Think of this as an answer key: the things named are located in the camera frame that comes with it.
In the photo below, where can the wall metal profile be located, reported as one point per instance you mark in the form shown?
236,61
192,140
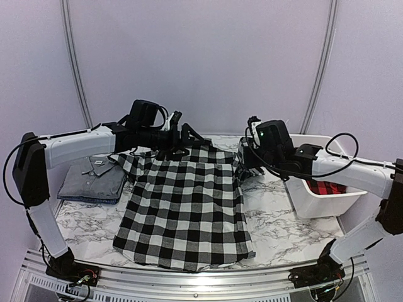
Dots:
323,63
65,10

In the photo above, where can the black white plaid shirt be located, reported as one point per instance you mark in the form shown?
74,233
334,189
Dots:
186,214

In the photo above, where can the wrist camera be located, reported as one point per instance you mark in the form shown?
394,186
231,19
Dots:
172,120
253,122

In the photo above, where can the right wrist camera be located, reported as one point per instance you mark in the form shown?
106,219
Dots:
253,122

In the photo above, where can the right wall metal profile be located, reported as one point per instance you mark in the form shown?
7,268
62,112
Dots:
323,63

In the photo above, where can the aluminium front rail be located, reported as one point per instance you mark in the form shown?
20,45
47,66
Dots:
142,284

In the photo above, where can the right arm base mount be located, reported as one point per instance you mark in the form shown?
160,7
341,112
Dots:
315,274

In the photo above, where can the left wall metal profile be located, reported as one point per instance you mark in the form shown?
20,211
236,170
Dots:
65,10

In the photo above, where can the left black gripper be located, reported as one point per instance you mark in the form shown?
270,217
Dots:
174,146

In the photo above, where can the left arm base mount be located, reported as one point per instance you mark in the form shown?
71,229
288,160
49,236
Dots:
80,274

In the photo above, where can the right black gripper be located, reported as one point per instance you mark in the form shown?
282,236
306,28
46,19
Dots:
249,162

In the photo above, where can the folded blue checked shirt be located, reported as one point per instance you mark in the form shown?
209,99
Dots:
89,200

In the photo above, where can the folded grey shirt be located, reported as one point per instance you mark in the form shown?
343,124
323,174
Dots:
93,177

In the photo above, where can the red black plaid shirt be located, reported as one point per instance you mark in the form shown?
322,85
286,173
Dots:
326,188

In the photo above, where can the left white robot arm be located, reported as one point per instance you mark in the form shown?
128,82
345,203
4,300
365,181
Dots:
147,125

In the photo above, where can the white plastic bin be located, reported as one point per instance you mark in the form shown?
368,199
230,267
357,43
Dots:
309,205

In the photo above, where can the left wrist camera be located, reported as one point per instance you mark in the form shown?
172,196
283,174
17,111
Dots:
172,120

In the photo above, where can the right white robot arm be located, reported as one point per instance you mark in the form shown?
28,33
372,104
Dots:
268,144

